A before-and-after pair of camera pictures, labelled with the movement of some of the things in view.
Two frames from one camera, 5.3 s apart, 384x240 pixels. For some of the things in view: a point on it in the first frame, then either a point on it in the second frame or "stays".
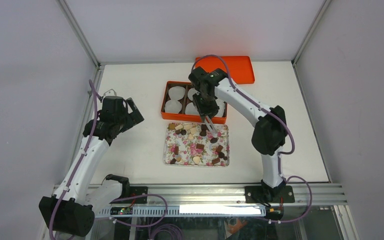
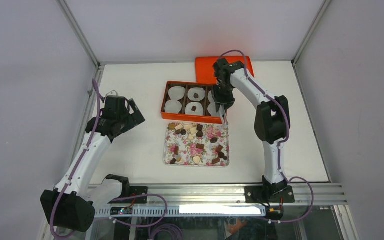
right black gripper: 211,111 to 227,101
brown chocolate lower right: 219,148 stays
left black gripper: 133,118 stays
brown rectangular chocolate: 200,146 stays
